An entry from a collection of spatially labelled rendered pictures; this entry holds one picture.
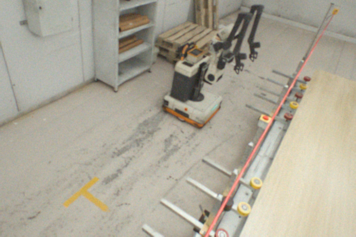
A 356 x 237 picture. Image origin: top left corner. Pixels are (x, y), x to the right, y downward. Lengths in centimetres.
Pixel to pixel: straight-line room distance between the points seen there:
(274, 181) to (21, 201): 220
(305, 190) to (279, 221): 37
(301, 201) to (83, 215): 182
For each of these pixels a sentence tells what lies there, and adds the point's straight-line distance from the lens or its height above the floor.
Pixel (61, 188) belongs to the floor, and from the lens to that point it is 297.
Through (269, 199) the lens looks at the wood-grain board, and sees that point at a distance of 198.
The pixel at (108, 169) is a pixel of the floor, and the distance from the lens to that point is 306.
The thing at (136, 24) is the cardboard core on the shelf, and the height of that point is 95.
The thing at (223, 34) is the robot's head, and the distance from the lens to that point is 317.
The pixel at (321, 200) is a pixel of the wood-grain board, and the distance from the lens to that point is 218.
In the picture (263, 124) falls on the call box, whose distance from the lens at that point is 206.
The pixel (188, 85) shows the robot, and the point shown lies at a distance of 343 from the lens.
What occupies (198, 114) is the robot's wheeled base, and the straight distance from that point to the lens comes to 350.
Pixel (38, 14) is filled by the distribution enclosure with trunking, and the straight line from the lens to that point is 318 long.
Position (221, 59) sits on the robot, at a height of 102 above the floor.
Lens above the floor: 235
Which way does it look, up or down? 35 degrees down
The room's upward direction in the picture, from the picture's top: 10 degrees clockwise
